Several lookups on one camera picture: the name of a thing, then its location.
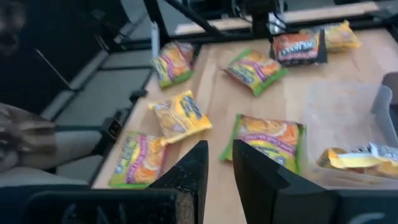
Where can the person's hand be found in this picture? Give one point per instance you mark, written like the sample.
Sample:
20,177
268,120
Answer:
25,137

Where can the dark gray plastic bin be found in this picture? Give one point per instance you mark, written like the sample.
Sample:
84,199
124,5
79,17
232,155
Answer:
385,105

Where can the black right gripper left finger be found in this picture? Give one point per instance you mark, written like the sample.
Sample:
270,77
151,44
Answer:
124,208

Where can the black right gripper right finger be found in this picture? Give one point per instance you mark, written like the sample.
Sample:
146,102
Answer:
280,202

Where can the clear plastic bin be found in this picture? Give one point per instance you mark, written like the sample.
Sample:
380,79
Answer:
339,124

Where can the person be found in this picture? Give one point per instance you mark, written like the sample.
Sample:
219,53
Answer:
71,146

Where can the lime chili shrimp ramen pack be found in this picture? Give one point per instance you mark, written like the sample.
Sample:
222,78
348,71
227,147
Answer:
270,133
171,65
255,70
138,160

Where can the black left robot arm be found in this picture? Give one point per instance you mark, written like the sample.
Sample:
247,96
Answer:
259,18

